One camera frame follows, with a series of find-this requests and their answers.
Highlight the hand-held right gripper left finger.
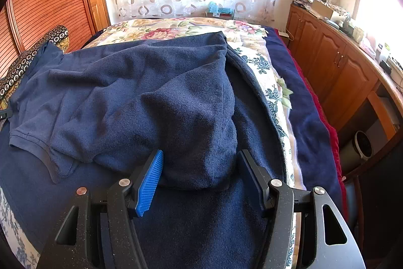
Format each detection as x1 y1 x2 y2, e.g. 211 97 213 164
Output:
37 149 165 269

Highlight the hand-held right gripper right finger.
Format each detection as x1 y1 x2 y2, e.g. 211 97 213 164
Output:
237 149 367 269

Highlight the navy printed t-shirt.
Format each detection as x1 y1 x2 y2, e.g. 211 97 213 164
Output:
0 31 295 269

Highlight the navy blanket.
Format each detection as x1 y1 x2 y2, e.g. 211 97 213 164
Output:
264 26 344 203

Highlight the blue floral bed sheet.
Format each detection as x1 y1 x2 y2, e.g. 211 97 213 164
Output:
0 45 304 269

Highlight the dark red blanket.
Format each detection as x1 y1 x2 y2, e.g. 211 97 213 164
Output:
274 29 348 216

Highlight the yellow floral folded cloth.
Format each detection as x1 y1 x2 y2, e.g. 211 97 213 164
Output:
0 34 70 110

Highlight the dark wooden chair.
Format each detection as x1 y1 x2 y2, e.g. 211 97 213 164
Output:
343 174 362 241

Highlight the round waste bin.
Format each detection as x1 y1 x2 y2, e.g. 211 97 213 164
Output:
340 130 375 172

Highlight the long wooden cabinet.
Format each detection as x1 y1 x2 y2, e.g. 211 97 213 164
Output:
285 3 403 143

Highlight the pink floral quilt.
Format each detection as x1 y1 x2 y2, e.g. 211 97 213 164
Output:
85 17 268 49

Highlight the small cardboard box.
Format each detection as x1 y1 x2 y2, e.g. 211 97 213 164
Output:
205 11 235 20

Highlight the blue plastic bag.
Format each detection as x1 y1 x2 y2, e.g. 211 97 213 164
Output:
206 1 235 16

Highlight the pink cat figurine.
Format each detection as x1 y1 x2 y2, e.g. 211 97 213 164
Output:
359 36 378 58

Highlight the white bottle green cap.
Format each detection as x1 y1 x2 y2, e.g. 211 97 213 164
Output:
376 42 391 65

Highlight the open cardboard box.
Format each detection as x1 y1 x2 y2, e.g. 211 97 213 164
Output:
312 0 334 19

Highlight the wooden framed window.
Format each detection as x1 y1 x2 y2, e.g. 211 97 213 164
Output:
353 0 403 74

